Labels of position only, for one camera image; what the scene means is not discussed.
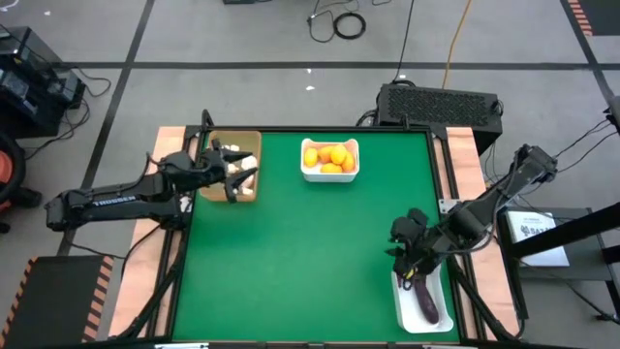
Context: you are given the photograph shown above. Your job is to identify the thin black adapter cable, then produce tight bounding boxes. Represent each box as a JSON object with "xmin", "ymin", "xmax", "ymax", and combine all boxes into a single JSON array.
[{"xmin": 306, "ymin": 0, "xmax": 362, "ymax": 45}]

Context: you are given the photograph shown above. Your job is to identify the coiled black cable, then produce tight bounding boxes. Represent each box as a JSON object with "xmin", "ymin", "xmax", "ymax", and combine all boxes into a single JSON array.
[{"xmin": 332, "ymin": 12, "xmax": 367, "ymax": 41}]

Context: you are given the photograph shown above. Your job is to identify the black hanging cable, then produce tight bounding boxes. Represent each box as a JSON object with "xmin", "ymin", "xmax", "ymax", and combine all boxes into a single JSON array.
[{"xmin": 392, "ymin": 0, "xmax": 417, "ymax": 82}]

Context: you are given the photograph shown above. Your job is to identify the dark purple eggplant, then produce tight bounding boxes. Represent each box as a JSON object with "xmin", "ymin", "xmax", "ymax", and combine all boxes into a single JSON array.
[{"xmin": 412, "ymin": 276, "xmax": 441, "ymax": 325}]

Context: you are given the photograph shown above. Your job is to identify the black orange-striped floor mat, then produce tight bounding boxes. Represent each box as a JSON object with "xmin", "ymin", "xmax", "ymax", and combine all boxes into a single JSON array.
[
  {"xmin": 0, "ymin": 255, "xmax": 116, "ymax": 349},
  {"xmin": 564, "ymin": 0, "xmax": 620, "ymax": 38}
]

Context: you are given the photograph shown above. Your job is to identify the white printed carton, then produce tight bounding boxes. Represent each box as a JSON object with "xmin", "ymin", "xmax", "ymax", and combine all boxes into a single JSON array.
[{"xmin": 505, "ymin": 208, "xmax": 572, "ymax": 269}]

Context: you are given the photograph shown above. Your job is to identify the black orange round machine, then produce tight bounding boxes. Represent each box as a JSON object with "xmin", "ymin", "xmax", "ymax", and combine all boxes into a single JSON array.
[{"xmin": 0, "ymin": 129, "xmax": 44, "ymax": 235}]

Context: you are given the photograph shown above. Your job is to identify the yellow hanging cable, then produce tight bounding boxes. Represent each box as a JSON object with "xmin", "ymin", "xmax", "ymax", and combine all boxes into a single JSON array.
[{"xmin": 441, "ymin": 0, "xmax": 475, "ymax": 90}]

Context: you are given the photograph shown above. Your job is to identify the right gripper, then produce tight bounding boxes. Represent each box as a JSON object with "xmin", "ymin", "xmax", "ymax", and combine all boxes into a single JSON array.
[{"xmin": 386, "ymin": 227, "xmax": 451, "ymax": 285}]

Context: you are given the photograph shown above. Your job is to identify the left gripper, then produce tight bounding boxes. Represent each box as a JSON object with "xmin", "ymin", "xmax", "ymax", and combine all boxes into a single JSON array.
[{"xmin": 191, "ymin": 139, "xmax": 260, "ymax": 204}]

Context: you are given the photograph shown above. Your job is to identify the black computer cable bundle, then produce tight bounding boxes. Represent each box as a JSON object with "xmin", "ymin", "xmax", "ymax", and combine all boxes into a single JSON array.
[{"xmin": 355, "ymin": 107, "xmax": 385, "ymax": 129}]

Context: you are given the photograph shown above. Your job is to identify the white plastic basket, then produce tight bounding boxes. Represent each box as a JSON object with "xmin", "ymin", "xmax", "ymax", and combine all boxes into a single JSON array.
[
  {"xmin": 299, "ymin": 137, "xmax": 361, "ymax": 184},
  {"xmin": 390, "ymin": 265, "xmax": 455, "ymax": 335}
]

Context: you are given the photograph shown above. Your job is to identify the dark grey side table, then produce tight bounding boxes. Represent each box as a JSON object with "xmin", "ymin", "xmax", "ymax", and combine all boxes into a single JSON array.
[{"xmin": 496, "ymin": 206, "xmax": 620, "ymax": 321}]

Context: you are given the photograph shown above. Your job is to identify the black aluminium table frame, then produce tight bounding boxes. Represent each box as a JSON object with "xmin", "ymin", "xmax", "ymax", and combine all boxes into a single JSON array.
[{"xmin": 115, "ymin": 109, "xmax": 527, "ymax": 349}]

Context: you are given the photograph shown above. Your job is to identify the black computer case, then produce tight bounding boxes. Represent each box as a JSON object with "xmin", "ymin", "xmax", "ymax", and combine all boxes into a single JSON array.
[{"xmin": 376, "ymin": 82, "xmax": 504, "ymax": 156}]

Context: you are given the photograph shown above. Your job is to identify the wooden table side plank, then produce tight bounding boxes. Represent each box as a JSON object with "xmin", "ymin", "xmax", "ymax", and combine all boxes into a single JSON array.
[
  {"xmin": 444, "ymin": 126, "xmax": 523, "ymax": 340},
  {"xmin": 108, "ymin": 126, "xmax": 195, "ymax": 339}
]

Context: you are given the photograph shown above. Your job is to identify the black equipment cart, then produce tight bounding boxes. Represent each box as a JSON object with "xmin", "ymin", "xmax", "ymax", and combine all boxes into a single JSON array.
[{"xmin": 0, "ymin": 24, "xmax": 87, "ymax": 141}]

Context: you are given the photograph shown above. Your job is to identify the black camera stand beam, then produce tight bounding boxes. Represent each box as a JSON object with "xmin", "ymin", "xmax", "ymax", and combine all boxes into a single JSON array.
[{"xmin": 508, "ymin": 202, "xmax": 620, "ymax": 260}]

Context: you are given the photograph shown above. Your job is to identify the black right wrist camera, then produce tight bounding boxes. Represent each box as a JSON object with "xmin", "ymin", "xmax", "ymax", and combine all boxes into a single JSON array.
[{"xmin": 389, "ymin": 206, "xmax": 430, "ymax": 243}]

